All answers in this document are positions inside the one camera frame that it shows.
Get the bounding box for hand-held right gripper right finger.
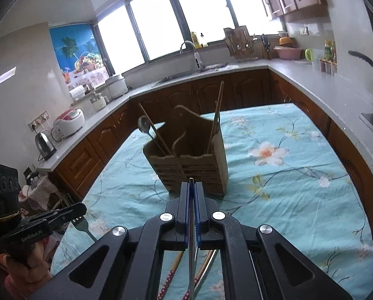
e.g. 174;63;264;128
194;183;354;300

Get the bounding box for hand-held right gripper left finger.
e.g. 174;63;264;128
28;181;193;300

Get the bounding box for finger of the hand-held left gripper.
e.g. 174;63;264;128
49;214;84;231
21;202;87;225

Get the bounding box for wooden handled fork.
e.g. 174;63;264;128
71;217;98;243

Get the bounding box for wooden utensil holder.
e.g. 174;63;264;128
143;104;229;198

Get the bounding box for metal chopstick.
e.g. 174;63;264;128
188;178;195;300
194;253;221;300

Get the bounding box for metal spoon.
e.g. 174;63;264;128
138;115;167;157

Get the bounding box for person's left hand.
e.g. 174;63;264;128
5;244;53;291

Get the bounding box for grey lace cloth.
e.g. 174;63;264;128
19;175;61;214

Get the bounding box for steel electric kettle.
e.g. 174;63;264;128
35;131;57;162

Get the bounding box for wooden lower cabinets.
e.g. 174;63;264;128
55;69;373;244

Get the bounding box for red patterned wooden chopstick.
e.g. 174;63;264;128
157;251;184;300
182;251;219;300

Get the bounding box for floral teal tablecloth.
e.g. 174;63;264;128
50;103;373;300

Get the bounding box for red and white rice cooker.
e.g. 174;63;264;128
53;108;86;140

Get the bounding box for paper towel roll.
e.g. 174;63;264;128
69;86;86;101

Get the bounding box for steel kitchen sink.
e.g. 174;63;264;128
157;64;228;84

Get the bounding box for large white rice cooker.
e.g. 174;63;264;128
105;74;129;100

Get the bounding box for chrome kitchen faucet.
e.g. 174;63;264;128
179;40;203;70

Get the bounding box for wooden cutting board rack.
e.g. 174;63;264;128
223;25;257;62

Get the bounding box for knife block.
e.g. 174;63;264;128
260;34;272;60

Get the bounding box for grey kitchen countertop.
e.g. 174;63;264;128
36;58;373;195

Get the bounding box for pink basin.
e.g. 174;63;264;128
273;46;303;60

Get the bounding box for kitchen window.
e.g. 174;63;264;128
93;0;284;76

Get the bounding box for spice jar rack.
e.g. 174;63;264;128
319;59;338;76

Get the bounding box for sauce bottles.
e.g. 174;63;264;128
324;40;337;63

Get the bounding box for wide wall outlet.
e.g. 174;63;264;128
28;111;50;131

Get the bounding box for fruit print wall poster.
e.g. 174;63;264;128
49;22;109;100

